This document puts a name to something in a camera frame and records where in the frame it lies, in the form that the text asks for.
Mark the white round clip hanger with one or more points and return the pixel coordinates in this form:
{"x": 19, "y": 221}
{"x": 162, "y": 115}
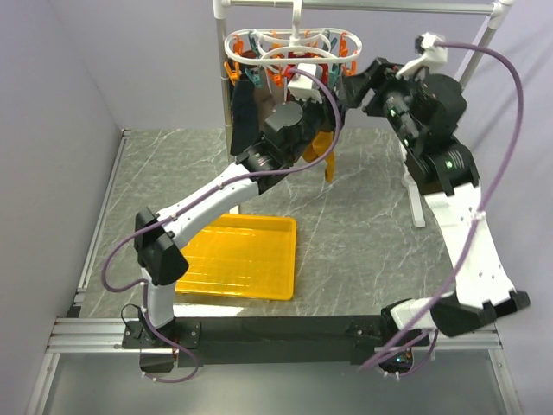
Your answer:
{"x": 292, "y": 46}

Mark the aluminium rail frame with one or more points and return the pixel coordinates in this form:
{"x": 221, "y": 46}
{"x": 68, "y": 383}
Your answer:
{"x": 357, "y": 251}

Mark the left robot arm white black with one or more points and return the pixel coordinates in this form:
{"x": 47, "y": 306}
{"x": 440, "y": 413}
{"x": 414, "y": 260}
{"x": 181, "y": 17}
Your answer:
{"x": 260, "y": 166}

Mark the yellow plastic tray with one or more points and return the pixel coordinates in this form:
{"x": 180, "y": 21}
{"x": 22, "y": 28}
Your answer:
{"x": 239, "y": 255}

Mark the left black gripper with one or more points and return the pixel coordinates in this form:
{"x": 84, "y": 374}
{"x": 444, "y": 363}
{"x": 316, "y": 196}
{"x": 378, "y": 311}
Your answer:
{"x": 329, "y": 118}

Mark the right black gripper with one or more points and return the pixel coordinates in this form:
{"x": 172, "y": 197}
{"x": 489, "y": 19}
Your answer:
{"x": 358, "y": 86}

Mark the beige hanging sock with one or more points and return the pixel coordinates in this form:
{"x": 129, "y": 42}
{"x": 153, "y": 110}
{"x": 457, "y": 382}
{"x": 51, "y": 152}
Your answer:
{"x": 266, "y": 100}

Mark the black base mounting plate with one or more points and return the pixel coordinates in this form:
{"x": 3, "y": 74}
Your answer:
{"x": 280, "y": 339}

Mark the dark navy hanging sock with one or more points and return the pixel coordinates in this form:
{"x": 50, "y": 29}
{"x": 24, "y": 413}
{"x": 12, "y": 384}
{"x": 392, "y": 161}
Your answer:
{"x": 245, "y": 106}

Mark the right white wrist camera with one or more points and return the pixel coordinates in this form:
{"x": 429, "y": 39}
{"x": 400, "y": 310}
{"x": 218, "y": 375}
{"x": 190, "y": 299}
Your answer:
{"x": 432, "y": 55}

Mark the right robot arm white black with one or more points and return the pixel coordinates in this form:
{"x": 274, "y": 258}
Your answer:
{"x": 423, "y": 109}

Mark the left silver rack pole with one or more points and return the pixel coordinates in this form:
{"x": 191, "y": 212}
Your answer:
{"x": 219, "y": 14}

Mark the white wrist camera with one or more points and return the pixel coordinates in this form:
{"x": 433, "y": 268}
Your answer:
{"x": 303, "y": 88}
{"x": 432, "y": 55}

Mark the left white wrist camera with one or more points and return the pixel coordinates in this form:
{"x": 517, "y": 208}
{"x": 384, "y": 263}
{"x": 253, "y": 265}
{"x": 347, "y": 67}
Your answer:
{"x": 303, "y": 88}

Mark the top silver rack bar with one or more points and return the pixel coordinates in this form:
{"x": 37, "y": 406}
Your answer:
{"x": 379, "y": 6}

